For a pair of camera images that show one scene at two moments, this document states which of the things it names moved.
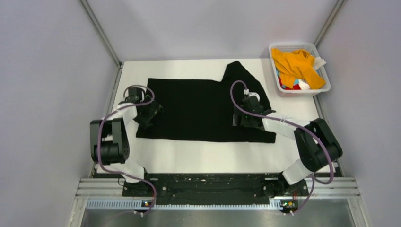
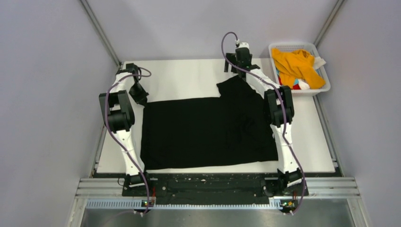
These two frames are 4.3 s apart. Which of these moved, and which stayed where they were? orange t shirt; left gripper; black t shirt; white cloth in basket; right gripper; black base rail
Moved: black t shirt; left gripper; right gripper
Stayed: white cloth in basket; orange t shirt; black base rail
